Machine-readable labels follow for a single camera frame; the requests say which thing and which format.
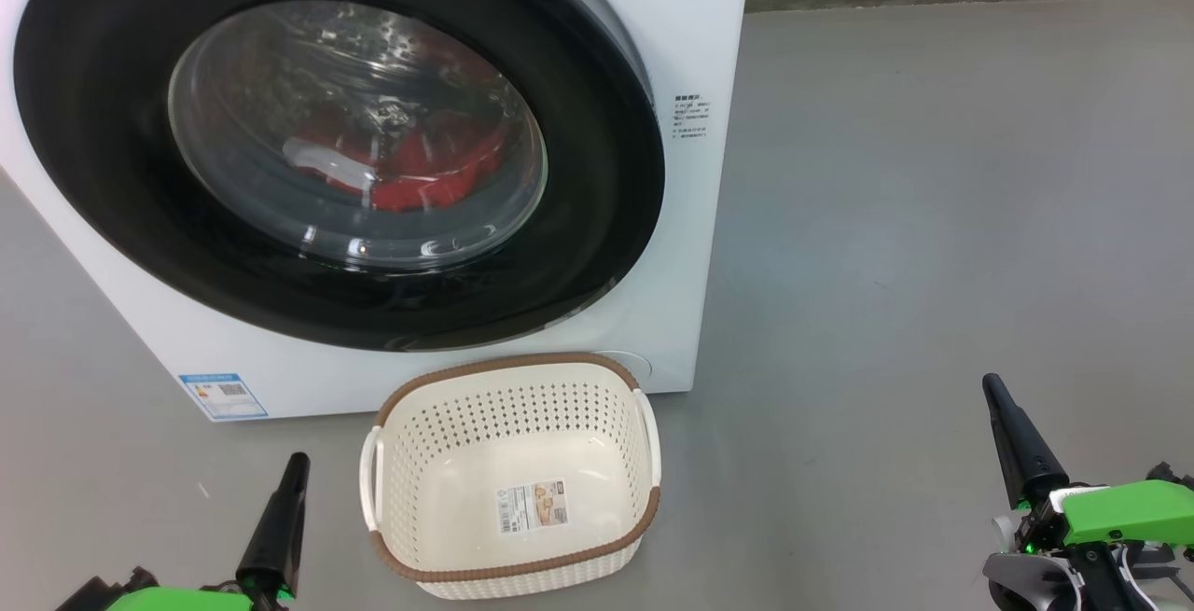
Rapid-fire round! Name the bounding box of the red and white garment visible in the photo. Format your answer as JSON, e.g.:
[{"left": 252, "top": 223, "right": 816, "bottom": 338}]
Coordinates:
[{"left": 283, "top": 112, "right": 509, "bottom": 214}]

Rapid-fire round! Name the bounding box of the black round glass washer door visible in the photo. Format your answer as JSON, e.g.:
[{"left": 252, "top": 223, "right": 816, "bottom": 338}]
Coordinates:
[{"left": 13, "top": 0, "right": 666, "bottom": 352}]

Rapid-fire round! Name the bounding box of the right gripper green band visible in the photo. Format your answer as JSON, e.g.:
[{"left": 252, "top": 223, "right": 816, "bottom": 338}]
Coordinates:
[{"left": 982, "top": 373, "right": 1194, "bottom": 551}]

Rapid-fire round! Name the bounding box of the round white filter cover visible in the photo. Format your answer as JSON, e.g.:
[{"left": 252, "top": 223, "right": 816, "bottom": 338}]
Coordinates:
[{"left": 592, "top": 351, "right": 654, "bottom": 386}]

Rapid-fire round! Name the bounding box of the blue energy label sticker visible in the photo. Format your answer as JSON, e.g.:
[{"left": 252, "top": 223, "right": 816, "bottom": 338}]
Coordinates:
[{"left": 179, "top": 372, "right": 269, "bottom": 421}]

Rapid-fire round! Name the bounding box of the cream perforated basket brown rim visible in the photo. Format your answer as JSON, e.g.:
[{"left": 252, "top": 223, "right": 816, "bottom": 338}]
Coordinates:
[{"left": 359, "top": 353, "right": 662, "bottom": 601}]

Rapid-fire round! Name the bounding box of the white printed product label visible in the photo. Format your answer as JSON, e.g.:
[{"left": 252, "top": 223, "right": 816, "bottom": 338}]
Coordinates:
[{"left": 495, "top": 478, "right": 570, "bottom": 536}]

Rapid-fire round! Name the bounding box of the white front-load washing machine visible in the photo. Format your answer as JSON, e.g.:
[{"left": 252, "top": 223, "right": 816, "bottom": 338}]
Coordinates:
[{"left": 0, "top": 0, "right": 754, "bottom": 423}]

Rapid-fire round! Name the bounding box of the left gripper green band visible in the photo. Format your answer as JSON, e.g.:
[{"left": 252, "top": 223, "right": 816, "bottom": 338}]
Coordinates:
[{"left": 105, "top": 452, "right": 310, "bottom": 611}]

